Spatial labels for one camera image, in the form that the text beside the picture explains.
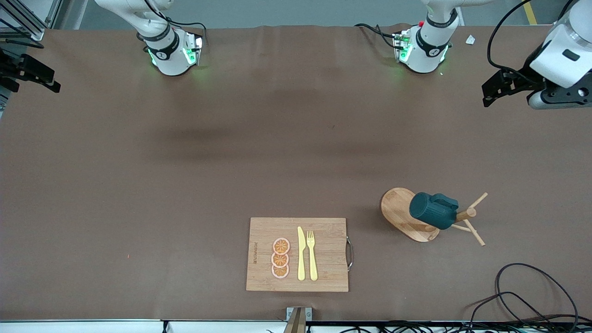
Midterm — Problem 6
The dark green mug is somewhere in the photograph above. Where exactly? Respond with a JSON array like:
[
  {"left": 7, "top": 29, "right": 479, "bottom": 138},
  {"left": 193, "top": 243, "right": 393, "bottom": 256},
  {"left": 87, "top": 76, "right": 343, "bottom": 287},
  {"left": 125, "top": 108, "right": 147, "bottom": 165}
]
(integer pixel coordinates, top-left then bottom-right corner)
[{"left": 409, "top": 192, "right": 459, "bottom": 230}]

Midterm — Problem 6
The wooden mug rack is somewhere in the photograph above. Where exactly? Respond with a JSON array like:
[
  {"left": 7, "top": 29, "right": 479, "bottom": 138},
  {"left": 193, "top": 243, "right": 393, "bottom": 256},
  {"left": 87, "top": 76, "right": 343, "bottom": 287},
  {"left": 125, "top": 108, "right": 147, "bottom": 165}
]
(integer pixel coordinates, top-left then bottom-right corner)
[{"left": 381, "top": 187, "right": 488, "bottom": 247}]

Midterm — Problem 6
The brown table cover mat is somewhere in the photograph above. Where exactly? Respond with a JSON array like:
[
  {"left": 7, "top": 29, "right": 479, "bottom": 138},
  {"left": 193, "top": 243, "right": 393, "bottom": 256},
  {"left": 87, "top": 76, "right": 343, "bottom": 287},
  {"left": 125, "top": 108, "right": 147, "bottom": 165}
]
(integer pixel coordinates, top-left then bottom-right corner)
[{"left": 0, "top": 23, "right": 592, "bottom": 322}]

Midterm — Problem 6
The wooden cutting board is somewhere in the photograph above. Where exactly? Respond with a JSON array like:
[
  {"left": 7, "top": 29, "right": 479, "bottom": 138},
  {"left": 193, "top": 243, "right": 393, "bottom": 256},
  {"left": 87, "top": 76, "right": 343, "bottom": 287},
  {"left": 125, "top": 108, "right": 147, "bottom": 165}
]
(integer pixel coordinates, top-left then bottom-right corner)
[{"left": 246, "top": 217, "right": 354, "bottom": 292}]

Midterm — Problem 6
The yellow plastic fork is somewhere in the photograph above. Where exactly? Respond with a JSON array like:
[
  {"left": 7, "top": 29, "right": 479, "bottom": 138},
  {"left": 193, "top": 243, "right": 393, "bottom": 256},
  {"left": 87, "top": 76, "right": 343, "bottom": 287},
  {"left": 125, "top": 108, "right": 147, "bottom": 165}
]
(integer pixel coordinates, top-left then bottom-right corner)
[{"left": 307, "top": 230, "right": 319, "bottom": 281}]

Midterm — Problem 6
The yellow plastic knife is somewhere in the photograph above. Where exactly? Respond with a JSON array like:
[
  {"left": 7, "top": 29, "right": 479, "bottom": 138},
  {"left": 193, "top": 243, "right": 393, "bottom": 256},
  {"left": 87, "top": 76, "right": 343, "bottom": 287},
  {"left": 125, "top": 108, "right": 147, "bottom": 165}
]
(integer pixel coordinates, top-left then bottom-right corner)
[{"left": 297, "top": 226, "right": 306, "bottom": 281}]

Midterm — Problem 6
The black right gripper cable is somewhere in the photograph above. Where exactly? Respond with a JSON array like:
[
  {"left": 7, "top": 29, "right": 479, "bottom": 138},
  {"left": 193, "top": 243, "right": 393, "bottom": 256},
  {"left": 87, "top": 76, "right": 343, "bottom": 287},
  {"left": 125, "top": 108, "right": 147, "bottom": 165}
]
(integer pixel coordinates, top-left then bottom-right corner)
[{"left": 0, "top": 37, "right": 45, "bottom": 49}]

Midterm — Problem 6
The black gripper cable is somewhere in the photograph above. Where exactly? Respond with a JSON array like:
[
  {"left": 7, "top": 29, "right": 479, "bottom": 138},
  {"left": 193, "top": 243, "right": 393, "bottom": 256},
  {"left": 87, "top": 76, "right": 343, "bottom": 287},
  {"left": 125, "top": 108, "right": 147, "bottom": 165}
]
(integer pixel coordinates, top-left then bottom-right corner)
[
  {"left": 0, "top": 37, "right": 45, "bottom": 49},
  {"left": 488, "top": 0, "right": 532, "bottom": 74}
]

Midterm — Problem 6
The aluminium frame profile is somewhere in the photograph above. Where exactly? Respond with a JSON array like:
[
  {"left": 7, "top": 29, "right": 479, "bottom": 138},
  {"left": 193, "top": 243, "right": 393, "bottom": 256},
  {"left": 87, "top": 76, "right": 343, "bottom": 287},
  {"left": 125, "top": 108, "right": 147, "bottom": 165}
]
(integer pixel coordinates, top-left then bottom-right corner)
[{"left": 0, "top": 0, "right": 63, "bottom": 41}]

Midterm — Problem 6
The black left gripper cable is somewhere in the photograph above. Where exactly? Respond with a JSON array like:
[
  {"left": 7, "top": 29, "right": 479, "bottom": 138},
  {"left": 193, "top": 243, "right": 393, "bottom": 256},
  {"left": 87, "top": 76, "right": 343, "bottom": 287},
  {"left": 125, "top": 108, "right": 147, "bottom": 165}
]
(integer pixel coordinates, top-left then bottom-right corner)
[{"left": 488, "top": 0, "right": 532, "bottom": 74}]

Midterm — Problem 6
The black left arm base cable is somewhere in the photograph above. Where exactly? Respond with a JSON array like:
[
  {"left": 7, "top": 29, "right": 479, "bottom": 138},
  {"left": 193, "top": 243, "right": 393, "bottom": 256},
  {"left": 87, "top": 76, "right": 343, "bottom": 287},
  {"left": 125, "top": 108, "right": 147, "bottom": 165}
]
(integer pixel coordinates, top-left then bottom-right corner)
[{"left": 355, "top": 23, "right": 398, "bottom": 49}]

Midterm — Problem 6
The black arm base cable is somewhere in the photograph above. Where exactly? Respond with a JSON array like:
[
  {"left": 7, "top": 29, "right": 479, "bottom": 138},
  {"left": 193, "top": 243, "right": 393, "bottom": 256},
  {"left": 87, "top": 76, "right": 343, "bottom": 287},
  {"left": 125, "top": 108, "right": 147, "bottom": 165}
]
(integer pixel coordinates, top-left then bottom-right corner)
[
  {"left": 355, "top": 23, "right": 398, "bottom": 49},
  {"left": 139, "top": 0, "right": 207, "bottom": 47}
]

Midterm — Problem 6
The black right arm base cable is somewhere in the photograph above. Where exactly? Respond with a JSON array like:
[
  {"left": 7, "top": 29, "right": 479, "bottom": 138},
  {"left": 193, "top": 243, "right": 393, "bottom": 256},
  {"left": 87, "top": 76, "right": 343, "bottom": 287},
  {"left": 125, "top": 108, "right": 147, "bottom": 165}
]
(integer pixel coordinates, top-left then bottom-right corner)
[{"left": 139, "top": 0, "right": 207, "bottom": 47}]

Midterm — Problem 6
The black looped cable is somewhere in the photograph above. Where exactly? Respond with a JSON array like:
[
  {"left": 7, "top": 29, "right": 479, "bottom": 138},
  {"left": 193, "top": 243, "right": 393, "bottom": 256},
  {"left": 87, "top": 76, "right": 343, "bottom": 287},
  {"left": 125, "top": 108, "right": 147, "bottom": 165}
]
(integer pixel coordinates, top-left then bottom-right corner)
[
  {"left": 469, "top": 291, "right": 546, "bottom": 324},
  {"left": 496, "top": 263, "right": 580, "bottom": 327}
]

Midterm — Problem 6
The metal bracket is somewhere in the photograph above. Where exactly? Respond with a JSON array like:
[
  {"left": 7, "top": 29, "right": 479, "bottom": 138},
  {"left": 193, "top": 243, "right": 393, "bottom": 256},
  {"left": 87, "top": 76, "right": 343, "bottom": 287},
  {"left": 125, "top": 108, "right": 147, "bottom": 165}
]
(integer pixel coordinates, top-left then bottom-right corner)
[{"left": 283, "top": 307, "right": 313, "bottom": 333}]

